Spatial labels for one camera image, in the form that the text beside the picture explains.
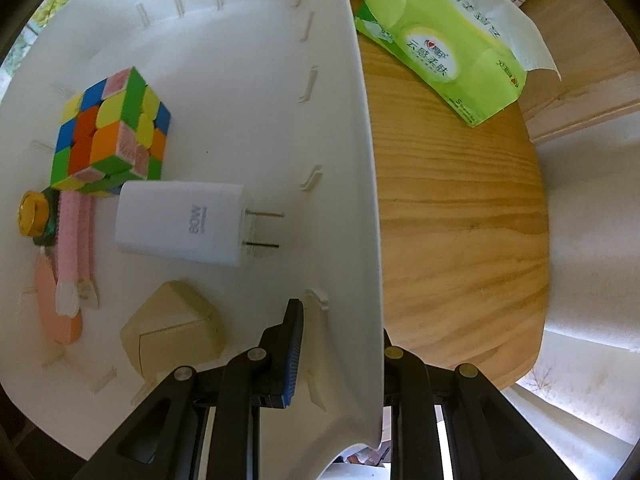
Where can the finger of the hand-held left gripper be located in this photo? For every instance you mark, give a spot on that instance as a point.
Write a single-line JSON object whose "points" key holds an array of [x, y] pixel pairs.
{"points": [[400, 385], [295, 355]]}

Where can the beige paper box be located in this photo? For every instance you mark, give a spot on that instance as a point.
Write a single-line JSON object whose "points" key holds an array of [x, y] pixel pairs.
{"points": [[175, 325]]}

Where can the white power adapter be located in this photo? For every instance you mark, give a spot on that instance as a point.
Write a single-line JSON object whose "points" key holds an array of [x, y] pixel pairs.
{"points": [[175, 222]]}

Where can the white plastic bin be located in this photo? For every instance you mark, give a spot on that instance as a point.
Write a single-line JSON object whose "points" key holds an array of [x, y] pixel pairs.
{"points": [[250, 85]]}

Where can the colourful puzzle cube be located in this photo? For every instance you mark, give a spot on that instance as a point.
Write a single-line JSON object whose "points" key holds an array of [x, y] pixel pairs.
{"points": [[110, 130]]}

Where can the green bottle with gold cap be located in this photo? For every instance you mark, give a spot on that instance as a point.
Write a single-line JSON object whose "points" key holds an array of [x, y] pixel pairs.
{"points": [[35, 215]]}

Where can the white floral curtain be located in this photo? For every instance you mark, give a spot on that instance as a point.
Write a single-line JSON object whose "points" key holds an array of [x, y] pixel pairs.
{"points": [[590, 260]]}

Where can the green tissue pack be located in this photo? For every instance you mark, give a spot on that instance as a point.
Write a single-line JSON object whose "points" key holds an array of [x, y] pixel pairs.
{"points": [[440, 45]]}

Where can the wooden shelf unit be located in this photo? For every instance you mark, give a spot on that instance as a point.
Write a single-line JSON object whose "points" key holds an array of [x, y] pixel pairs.
{"points": [[590, 60]]}

